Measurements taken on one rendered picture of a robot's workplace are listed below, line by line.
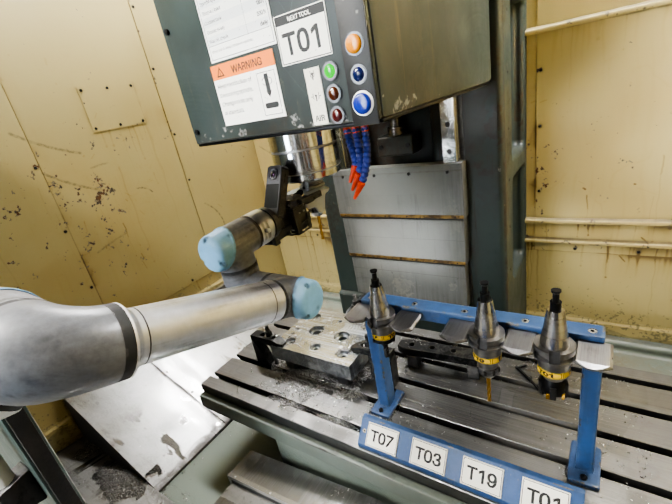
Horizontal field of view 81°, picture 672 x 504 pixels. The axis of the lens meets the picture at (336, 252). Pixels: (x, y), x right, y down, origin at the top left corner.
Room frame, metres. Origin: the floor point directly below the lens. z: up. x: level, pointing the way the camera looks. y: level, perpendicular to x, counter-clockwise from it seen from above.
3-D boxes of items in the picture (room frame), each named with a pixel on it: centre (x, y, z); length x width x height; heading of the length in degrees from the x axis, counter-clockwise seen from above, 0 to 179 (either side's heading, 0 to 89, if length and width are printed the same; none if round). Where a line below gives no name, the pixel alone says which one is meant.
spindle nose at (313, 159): (0.96, 0.03, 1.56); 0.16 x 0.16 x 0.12
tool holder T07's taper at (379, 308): (0.73, -0.07, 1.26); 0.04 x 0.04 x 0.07
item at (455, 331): (0.63, -0.20, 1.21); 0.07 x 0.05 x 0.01; 143
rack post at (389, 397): (0.81, -0.06, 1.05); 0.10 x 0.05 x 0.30; 143
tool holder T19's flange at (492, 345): (0.59, -0.24, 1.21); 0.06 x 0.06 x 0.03
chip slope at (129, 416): (1.36, 0.56, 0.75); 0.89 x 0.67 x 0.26; 143
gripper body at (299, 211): (0.86, 0.10, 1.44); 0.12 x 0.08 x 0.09; 143
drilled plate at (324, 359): (1.05, 0.07, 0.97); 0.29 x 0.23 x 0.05; 53
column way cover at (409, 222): (1.32, -0.24, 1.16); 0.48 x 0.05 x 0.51; 53
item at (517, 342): (0.56, -0.29, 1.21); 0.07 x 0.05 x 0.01; 143
